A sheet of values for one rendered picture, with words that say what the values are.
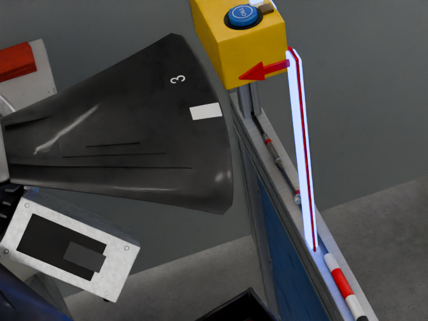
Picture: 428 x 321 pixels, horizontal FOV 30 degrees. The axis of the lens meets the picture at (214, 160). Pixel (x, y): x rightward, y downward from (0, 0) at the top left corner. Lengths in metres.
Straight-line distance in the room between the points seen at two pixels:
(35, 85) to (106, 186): 0.68
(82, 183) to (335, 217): 1.51
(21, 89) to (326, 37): 0.71
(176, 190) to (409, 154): 1.44
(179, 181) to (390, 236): 1.44
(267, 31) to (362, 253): 1.15
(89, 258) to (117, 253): 0.03
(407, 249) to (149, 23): 0.96
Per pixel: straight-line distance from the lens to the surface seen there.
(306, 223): 1.06
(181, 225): 2.06
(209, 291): 2.14
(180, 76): 0.88
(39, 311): 0.90
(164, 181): 0.81
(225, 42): 1.10
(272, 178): 1.19
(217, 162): 0.82
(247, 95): 1.25
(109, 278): 0.95
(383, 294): 2.10
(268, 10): 1.13
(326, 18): 1.79
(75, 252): 0.94
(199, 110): 0.85
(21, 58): 1.51
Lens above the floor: 1.72
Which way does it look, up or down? 45 degrees down
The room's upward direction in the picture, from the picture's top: 12 degrees counter-clockwise
